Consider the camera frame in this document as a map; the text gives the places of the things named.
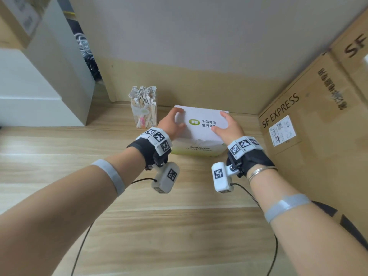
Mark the person's left hand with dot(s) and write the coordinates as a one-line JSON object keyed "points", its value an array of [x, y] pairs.
{"points": [[167, 122]]}

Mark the person's right hand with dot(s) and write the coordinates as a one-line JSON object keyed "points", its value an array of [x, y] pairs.
{"points": [[233, 129]]}

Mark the person's left thumb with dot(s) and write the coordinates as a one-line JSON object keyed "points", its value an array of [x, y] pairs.
{"points": [[180, 127]]}

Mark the person's right thumb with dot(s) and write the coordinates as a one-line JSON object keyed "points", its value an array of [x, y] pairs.
{"points": [[220, 129]]}

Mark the white cardboard box green print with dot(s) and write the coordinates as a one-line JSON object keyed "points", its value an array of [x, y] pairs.
{"points": [[201, 132]]}

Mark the grey forearm band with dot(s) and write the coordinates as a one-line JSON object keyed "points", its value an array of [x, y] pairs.
{"points": [[287, 206], [113, 175]]}

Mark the person's left forearm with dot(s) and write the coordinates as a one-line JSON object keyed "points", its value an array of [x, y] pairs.
{"points": [[57, 215]]}

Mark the person's right forearm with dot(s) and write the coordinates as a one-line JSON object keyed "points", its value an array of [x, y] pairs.
{"points": [[310, 235]]}

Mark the clear container of wooden stirrers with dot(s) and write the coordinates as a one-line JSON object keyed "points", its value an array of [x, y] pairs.
{"points": [[143, 109]]}

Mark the large brown cardboard shipping box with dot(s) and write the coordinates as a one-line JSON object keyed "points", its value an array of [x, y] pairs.
{"points": [[322, 117]]}

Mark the white cabinet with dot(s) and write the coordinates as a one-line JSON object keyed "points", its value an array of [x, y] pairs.
{"points": [[43, 83]]}

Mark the brown cardboard box white label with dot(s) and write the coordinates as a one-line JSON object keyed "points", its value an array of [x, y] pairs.
{"points": [[20, 20]]}

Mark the white wrist camera with marker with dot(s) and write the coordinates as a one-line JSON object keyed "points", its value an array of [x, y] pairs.
{"points": [[221, 176], [168, 178]]}

